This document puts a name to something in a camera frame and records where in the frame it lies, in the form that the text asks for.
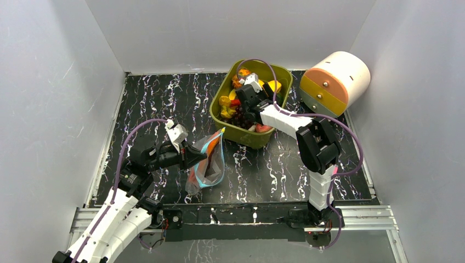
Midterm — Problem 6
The red chili toy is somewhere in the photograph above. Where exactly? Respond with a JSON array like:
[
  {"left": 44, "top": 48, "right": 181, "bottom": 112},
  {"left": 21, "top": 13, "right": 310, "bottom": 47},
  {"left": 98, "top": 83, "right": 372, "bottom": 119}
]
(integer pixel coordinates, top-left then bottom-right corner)
[{"left": 230, "top": 99, "right": 241, "bottom": 107}]

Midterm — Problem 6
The round pastel drawer cabinet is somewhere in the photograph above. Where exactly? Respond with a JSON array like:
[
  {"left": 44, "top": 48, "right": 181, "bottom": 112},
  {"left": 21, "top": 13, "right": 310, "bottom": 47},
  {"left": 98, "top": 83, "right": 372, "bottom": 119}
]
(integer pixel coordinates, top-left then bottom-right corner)
[{"left": 299, "top": 51, "right": 371, "bottom": 118}]

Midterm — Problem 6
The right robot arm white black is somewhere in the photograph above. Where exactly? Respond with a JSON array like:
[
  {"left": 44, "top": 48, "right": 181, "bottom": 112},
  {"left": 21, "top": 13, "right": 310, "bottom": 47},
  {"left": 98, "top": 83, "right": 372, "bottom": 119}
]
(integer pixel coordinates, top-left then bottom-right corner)
[{"left": 236, "top": 84, "right": 342, "bottom": 227}]

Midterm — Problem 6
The purple grape bunch toy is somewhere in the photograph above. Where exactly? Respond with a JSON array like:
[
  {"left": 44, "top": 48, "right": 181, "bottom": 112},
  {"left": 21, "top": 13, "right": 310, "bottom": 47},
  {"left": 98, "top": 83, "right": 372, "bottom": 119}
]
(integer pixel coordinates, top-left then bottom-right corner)
[{"left": 232, "top": 106, "right": 255, "bottom": 130}]

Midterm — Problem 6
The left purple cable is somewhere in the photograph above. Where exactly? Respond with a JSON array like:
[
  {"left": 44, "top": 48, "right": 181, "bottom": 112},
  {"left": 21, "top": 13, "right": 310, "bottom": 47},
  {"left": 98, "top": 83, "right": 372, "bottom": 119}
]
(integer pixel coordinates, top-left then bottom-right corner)
[{"left": 71, "top": 118, "right": 172, "bottom": 263}]

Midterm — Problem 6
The peach toy with leaf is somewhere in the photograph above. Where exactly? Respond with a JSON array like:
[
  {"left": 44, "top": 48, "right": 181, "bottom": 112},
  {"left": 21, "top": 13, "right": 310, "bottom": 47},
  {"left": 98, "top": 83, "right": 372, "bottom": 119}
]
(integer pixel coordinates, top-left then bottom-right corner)
[{"left": 255, "top": 123, "right": 272, "bottom": 133}]

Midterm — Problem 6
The olive green plastic bin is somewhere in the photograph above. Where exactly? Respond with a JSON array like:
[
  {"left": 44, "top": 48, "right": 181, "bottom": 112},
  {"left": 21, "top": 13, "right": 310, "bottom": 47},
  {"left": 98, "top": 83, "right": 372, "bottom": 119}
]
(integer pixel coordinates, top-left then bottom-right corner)
[{"left": 209, "top": 60, "right": 293, "bottom": 149}]

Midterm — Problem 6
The yellow bell pepper toy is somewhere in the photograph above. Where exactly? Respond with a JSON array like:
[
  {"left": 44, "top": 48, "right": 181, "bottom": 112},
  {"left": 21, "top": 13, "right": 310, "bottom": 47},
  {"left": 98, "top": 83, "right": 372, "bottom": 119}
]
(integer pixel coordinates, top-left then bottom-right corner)
[{"left": 267, "top": 81, "right": 282, "bottom": 93}]

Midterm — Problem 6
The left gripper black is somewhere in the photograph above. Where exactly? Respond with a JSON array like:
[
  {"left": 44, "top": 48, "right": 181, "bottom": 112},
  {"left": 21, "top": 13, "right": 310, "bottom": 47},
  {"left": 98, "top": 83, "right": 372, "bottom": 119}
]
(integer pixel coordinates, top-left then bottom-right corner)
[{"left": 147, "top": 140, "right": 208, "bottom": 173}]

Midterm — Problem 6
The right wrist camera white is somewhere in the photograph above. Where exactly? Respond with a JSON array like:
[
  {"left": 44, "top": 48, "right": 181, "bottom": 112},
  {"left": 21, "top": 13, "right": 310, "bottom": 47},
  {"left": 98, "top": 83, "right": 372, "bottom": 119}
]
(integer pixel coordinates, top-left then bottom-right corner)
[{"left": 239, "top": 73, "right": 263, "bottom": 93}]

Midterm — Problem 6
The clear zip top bag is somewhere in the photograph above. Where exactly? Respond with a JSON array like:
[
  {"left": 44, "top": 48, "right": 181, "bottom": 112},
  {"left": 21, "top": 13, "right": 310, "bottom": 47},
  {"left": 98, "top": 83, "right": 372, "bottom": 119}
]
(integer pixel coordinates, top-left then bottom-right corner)
[{"left": 185, "top": 127, "right": 226, "bottom": 196}]

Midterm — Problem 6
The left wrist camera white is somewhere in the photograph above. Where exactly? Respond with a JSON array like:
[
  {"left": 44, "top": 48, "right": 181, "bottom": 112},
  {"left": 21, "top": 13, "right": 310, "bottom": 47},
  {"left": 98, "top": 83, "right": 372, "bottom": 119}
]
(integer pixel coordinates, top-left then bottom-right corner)
[{"left": 165, "top": 119, "right": 188, "bottom": 153}]

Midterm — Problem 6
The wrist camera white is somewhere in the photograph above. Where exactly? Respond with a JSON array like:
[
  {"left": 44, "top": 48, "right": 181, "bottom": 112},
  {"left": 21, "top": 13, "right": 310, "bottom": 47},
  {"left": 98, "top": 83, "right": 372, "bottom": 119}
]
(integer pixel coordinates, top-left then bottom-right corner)
[
  {"left": 239, "top": 73, "right": 263, "bottom": 93},
  {"left": 165, "top": 119, "right": 188, "bottom": 153}
]

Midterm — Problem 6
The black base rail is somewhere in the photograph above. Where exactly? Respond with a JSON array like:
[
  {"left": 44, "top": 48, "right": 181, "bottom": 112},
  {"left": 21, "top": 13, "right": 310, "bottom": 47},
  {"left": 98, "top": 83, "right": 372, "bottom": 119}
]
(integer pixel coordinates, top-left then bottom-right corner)
[{"left": 74, "top": 201, "right": 364, "bottom": 243}]

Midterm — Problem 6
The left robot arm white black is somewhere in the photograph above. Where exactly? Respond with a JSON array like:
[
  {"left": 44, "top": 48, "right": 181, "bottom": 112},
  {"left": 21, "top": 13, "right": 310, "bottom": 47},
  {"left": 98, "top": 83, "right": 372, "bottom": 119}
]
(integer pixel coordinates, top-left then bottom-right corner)
[{"left": 52, "top": 140, "right": 208, "bottom": 262}]

